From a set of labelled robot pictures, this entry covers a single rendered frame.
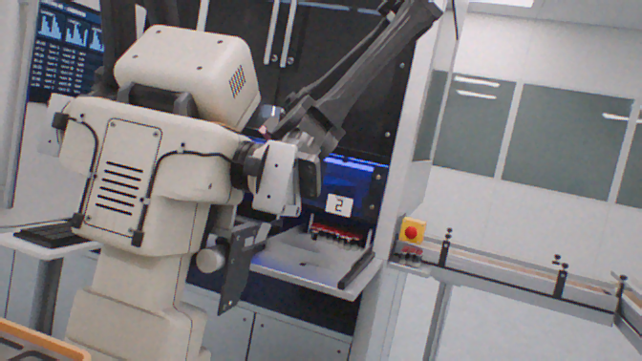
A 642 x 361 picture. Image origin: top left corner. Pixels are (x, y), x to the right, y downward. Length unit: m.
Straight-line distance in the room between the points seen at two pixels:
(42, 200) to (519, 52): 5.45
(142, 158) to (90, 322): 0.32
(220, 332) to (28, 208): 0.76
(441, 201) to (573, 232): 1.49
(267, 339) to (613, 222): 5.10
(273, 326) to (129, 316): 0.92
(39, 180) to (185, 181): 0.98
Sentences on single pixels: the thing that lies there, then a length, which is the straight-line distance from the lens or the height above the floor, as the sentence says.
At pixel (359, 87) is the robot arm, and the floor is 1.35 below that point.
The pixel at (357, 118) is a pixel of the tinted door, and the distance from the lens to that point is 1.59.
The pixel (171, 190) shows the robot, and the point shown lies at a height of 1.13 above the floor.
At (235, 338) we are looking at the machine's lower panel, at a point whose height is 0.46.
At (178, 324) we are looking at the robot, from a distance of 0.88.
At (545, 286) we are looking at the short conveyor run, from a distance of 1.71.
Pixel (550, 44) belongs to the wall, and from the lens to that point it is 6.33.
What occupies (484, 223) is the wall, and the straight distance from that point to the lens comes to 6.20.
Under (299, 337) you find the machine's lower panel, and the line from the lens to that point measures 1.75.
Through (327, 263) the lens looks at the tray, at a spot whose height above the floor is 0.90.
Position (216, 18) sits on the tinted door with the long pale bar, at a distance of 1.84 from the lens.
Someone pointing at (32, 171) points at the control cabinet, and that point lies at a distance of 1.66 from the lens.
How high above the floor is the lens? 1.27
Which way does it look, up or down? 6 degrees down
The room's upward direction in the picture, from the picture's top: 11 degrees clockwise
